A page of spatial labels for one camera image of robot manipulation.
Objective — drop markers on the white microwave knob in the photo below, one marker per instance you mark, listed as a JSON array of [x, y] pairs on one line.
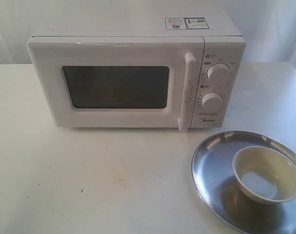
[[219, 74], [212, 102]]

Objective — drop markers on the round stainless steel tray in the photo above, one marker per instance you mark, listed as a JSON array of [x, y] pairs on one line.
[[217, 186]]

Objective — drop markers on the white lower microwave knob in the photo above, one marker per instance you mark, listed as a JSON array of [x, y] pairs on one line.
[[212, 102]]

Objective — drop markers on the white microwave door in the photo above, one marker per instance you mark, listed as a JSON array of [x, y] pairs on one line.
[[123, 82]]

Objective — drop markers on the cream ceramic bowl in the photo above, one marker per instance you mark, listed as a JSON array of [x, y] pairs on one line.
[[264, 175]]

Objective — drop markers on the white backdrop curtain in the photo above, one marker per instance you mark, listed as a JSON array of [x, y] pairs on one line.
[[268, 27]]

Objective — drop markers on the white upper microwave knob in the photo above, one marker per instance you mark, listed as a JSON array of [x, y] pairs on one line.
[[219, 74]]

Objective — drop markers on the white microwave oven body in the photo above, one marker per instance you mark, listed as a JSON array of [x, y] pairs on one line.
[[223, 44]]

